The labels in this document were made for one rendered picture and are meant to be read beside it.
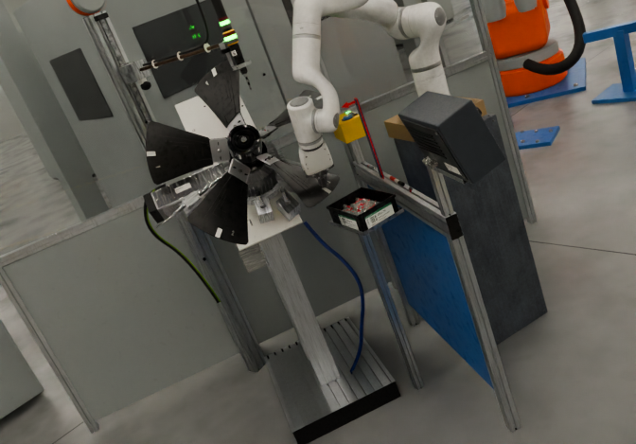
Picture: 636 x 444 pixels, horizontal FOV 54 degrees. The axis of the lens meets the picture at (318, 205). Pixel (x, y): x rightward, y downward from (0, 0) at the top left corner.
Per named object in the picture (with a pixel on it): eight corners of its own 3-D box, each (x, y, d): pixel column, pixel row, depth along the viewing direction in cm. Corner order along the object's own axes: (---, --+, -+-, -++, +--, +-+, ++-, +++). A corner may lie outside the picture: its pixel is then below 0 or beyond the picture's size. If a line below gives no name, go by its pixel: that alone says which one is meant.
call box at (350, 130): (336, 141, 274) (328, 118, 270) (357, 132, 275) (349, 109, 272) (347, 147, 259) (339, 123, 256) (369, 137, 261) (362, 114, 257)
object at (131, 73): (125, 86, 261) (115, 66, 258) (138, 80, 265) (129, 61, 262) (138, 82, 254) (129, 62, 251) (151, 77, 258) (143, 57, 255)
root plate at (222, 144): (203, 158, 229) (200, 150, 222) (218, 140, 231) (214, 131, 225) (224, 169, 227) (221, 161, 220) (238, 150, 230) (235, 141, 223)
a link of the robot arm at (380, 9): (433, 39, 238) (400, 44, 250) (435, 7, 237) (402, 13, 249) (340, 8, 204) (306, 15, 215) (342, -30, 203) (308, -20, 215)
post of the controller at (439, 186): (441, 214, 195) (423, 157, 189) (450, 210, 196) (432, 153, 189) (446, 217, 193) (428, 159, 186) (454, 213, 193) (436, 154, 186)
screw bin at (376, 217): (331, 223, 233) (326, 206, 231) (367, 203, 240) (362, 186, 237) (363, 234, 215) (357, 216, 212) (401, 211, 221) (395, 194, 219)
